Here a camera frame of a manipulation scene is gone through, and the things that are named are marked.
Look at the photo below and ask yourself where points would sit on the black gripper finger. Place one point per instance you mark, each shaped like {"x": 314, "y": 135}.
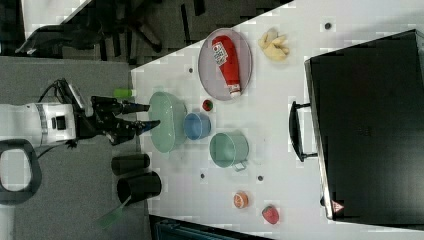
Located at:
{"x": 132, "y": 128}
{"x": 134, "y": 108}

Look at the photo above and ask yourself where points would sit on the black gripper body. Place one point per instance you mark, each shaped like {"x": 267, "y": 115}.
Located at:
{"x": 102, "y": 121}

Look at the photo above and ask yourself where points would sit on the black toaster oven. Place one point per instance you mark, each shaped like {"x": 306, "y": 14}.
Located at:
{"x": 367, "y": 107}

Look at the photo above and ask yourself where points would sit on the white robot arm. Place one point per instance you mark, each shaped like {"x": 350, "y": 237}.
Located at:
{"x": 25, "y": 128}

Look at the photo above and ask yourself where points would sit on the green cylinder at table edge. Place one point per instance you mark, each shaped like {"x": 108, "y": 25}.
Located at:
{"x": 123, "y": 93}

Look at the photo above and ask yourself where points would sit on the black cylinder cup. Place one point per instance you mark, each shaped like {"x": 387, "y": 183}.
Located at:
{"x": 126, "y": 164}

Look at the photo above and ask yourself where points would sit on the green perforated colander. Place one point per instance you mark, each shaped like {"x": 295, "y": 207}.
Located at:
{"x": 171, "y": 112}

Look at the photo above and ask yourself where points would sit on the black cylinder with spatula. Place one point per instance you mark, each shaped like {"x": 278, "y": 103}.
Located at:
{"x": 139, "y": 188}

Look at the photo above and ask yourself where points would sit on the blue bowl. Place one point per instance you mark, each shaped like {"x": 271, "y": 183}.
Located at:
{"x": 196, "y": 126}

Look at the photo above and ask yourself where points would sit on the small red toy fruit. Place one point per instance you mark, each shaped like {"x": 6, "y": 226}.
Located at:
{"x": 207, "y": 105}

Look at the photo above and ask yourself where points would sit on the black office chair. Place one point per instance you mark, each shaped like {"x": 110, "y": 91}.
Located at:
{"x": 82, "y": 23}

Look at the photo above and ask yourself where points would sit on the grey round plate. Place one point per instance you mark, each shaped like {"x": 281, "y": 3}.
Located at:
{"x": 209, "y": 73}

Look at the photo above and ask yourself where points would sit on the green spatula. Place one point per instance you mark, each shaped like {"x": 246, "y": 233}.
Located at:
{"x": 111, "y": 217}

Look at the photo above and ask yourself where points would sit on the green mug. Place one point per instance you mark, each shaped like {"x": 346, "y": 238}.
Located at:
{"x": 229, "y": 149}

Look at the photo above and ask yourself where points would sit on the red ketchup bottle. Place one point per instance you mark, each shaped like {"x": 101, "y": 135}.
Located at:
{"x": 225, "y": 56}

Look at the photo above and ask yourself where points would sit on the toy orange half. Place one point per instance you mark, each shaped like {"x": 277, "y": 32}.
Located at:
{"x": 240, "y": 200}

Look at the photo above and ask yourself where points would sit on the toy strawberry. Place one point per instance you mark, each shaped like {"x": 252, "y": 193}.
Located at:
{"x": 270, "y": 214}

